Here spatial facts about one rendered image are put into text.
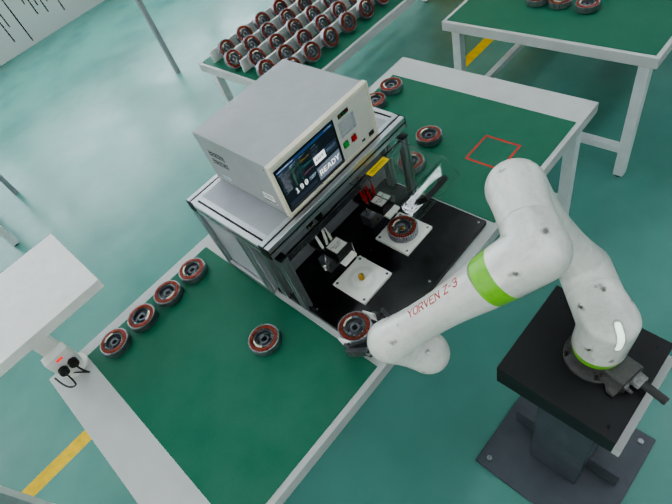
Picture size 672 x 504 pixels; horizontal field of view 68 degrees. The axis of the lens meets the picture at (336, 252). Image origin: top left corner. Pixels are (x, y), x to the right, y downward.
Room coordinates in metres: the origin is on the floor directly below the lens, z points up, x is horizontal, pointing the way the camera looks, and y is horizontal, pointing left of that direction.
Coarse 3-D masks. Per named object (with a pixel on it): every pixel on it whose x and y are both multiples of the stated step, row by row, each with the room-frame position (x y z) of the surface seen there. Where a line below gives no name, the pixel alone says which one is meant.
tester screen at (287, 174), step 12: (324, 132) 1.23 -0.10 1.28; (312, 144) 1.20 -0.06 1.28; (324, 144) 1.23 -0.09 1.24; (300, 156) 1.18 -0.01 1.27; (312, 156) 1.20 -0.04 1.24; (288, 168) 1.15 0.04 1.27; (300, 168) 1.17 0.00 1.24; (312, 168) 1.19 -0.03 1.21; (288, 180) 1.14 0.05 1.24; (300, 180) 1.16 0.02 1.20; (312, 180) 1.18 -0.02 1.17; (288, 192) 1.13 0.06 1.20; (300, 192) 1.15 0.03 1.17
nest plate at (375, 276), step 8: (360, 256) 1.15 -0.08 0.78; (352, 264) 1.12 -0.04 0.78; (360, 264) 1.11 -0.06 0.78; (368, 264) 1.10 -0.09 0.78; (376, 264) 1.08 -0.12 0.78; (344, 272) 1.10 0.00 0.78; (352, 272) 1.09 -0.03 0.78; (360, 272) 1.08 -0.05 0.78; (368, 272) 1.06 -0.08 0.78; (376, 272) 1.05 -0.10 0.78; (384, 272) 1.04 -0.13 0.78; (336, 280) 1.08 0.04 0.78; (344, 280) 1.07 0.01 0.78; (352, 280) 1.06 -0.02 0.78; (360, 280) 1.04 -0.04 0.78; (368, 280) 1.03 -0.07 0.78; (376, 280) 1.02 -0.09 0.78; (384, 280) 1.01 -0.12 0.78; (344, 288) 1.04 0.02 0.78; (352, 288) 1.03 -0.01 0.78; (360, 288) 1.01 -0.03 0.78; (368, 288) 1.00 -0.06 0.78; (376, 288) 0.99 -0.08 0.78; (352, 296) 1.00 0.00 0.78; (360, 296) 0.98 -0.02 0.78; (368, 296) 0.97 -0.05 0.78
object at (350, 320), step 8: (352, 312) 0.90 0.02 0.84; (360, 312) 0.88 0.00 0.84; (344, 320) 0.88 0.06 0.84; (352, 320) 0.88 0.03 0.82; (360, 320) 0.86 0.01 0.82; (368, 320) 0.84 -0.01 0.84; (344, 328) 0.85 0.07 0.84; (352, 328) 0.85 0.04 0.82; (360, 328) 0.84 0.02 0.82; (368, 328) 0.81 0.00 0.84; (344, 336) 0.82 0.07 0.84; (352, 336) 0.81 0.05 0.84; (360, 336) 0.80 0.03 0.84
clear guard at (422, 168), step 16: (400, 144) 1.30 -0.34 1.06; (400, 160) 1.23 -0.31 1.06; (416, 160) 1.20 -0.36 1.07; (432, 160) 1.17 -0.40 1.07; (368, 176) 1.22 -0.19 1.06; (384, 176) 1.19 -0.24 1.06; (400, 176) 1.16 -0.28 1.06; (416, 176) 1.13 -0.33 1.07; (432, 176) 1.12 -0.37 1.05; (448, 176) 1.12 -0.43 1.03; (384, 192) 1.12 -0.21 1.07; (400, 192) 1.09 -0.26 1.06; (416, 192) 1.08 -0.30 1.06; (416, 208) 1.03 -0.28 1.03
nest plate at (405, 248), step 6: (420, 222) 1.19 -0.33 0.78; (384, 228) 1.23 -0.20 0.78; (420, 228) 1.16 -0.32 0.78; (426, 228) 1.15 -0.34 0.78; (384, 234) 1.20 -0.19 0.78; (420, 234) 1.14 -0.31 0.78; (426, 234) 1.13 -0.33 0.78; (378, 240) 1.19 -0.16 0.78; (384, 240) 1.17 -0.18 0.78; (390, 240) 1.16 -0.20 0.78; (414, 240) 1.12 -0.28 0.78; (420, 240) 1.11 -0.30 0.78; (390, 246) 1.14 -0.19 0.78; (396, 246) 1.13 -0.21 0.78; (402, 246) 1.12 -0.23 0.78; (408, 246) 1.10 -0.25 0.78; (414, 246) 1.09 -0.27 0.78; (402, 252) 1.09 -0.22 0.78; (408, 252) 1.08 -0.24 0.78
